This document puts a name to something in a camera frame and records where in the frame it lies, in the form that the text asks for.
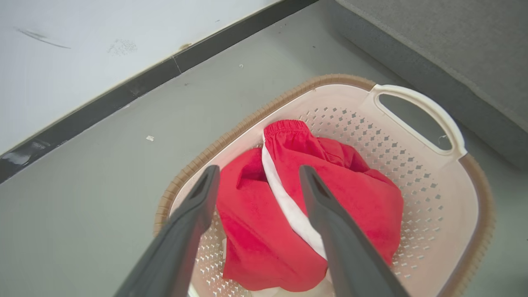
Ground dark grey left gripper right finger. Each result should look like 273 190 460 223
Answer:
299 165 410 297

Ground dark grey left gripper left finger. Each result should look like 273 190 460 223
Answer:
114 165 220 297

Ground red shorts with white stripe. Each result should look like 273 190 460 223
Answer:
216 120 404 292

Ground pink perforated plastic laundry basket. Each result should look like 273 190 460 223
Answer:
154 74 495 297

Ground black skirting board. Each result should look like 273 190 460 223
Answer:
0 0 318 184

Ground grey fabric sofa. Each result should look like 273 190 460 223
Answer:
328 0 528 172

